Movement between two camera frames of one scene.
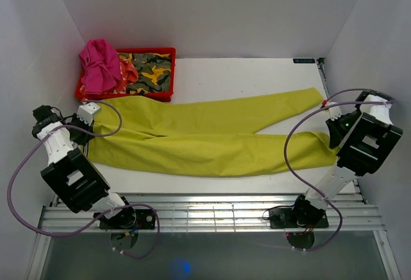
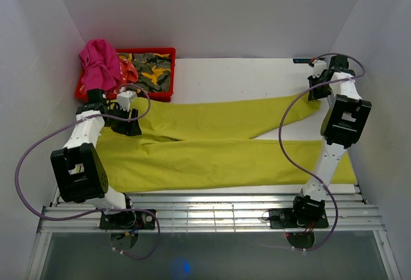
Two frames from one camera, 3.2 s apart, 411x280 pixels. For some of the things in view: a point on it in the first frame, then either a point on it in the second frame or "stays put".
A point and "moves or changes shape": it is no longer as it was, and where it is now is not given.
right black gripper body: [341, 126] to [321, 92]
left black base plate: [128, 218] stays put
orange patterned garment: [128, 74] stays put
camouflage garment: [154, 70] stays put
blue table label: [304, 60] stays put
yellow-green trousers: [207, 137] moves or changes shape
